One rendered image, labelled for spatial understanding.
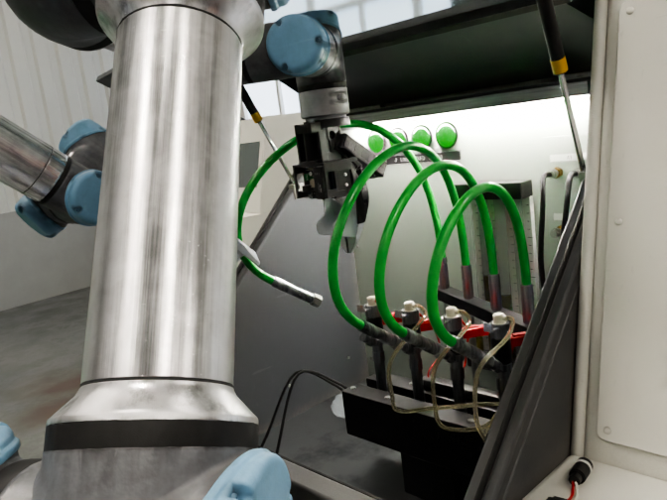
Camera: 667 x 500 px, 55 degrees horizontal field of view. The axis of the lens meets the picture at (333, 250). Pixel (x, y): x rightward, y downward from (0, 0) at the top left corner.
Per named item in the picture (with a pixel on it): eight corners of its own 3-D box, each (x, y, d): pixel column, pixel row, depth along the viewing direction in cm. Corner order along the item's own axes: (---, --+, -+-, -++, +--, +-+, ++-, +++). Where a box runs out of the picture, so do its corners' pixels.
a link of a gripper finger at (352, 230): (329, 259, 99) (321, 200, 98) (354, 251, 103) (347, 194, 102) (342, 261, 97) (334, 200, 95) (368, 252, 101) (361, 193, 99)
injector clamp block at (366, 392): (351, 470, 112) (340, 389, 110) (388, 446, 119) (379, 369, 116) (528, 543, 88) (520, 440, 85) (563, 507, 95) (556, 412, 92)
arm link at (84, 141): (55, 163, 105) (91, 128, 109) (109, 203, 106) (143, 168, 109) (49, 141, 98) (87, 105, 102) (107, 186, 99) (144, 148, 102)
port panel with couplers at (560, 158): (545, 317, 112) (533, 139, 106) (555, 312, 114) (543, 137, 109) (621, 327, 103) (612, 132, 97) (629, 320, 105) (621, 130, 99)
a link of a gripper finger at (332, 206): (315, 258, 102) (307, 200, 100) (340, 250, 106) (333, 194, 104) (329, 259, 99) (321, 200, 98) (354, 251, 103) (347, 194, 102)
